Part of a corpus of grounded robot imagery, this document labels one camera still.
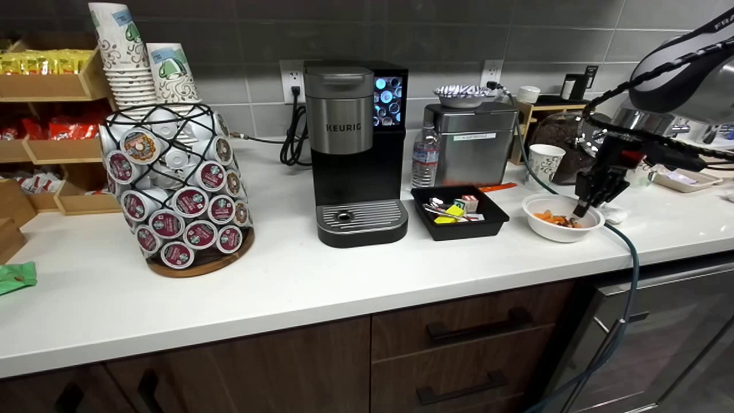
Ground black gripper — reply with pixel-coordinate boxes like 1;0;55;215
570;134;640;219

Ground white bowl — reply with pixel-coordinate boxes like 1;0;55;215
520;193;607;244

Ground black plastic box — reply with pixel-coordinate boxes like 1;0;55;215
409;181;511;243

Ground crumpled white wrapper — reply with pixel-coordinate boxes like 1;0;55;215
598;204;632;227

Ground carrots and mushrooms food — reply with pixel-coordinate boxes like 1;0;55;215
536;209;581;228

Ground beige clamshell takeout container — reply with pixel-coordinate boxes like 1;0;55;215
648;160;726;194

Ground wooden countertop organizer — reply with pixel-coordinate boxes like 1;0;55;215
509;96;601;168

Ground black sign stand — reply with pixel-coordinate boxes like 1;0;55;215
560;64;601;102

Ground small white cup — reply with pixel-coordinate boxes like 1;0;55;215
516;83;542;108

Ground silver countertop appliance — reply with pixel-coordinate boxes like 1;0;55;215
421;100;522;193

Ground yellow packet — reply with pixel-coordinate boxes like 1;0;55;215
434;202;468;227

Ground stainless dishwasher front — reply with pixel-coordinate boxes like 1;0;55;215
547;254;734;413

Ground patterned paper plate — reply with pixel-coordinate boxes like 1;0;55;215
434;79;501;109

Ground clear water bottle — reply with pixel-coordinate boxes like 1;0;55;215
409;124;442;200

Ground shallow wooden drawer front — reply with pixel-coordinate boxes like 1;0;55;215
371;281;575;362

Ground black silver coffee maker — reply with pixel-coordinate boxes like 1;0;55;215
302;60;411;248

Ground deep wooden drawer front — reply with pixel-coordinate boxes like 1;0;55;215
371;324;557;413

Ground wide wooden cabinet door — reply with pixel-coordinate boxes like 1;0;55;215
105;317;374;413

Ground short paper cup stack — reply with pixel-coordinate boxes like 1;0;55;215
144;38;201;105

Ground tan lid coffee pod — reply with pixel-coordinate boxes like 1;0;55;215
121;125;161;165

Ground tall paper cup stack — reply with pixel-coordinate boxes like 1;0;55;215
86;0;159;109

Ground red snack packets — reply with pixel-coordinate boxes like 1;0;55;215
0;111;105;141

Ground white snack packets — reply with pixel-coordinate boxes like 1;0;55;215
14;168;67;193

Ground wooden snack shelf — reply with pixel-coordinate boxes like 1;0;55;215
0;37;123;262

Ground yellow snack packets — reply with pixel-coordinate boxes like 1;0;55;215
0;45;98;78

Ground green packet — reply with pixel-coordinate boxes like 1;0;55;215
0;259;38;297

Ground narrow wooden cabinet door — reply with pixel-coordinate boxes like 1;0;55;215
0;364;136;413

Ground blue grey cable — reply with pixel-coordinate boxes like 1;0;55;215
484;75;641;413

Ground white wall outlet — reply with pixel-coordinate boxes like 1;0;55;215
278;57;307;105
480;57;507;90

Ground black drawer handle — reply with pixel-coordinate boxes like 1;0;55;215
421;308;535;344

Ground black power cord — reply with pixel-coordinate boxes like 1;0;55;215
278;86;311;168

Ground thin grey cord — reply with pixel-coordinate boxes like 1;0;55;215
227;131;289;147

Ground black wire pod rack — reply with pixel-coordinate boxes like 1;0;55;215
98;100;258;280

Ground black cabinet door handle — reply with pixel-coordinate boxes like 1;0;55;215
136;367;168;413
52;378;86;413

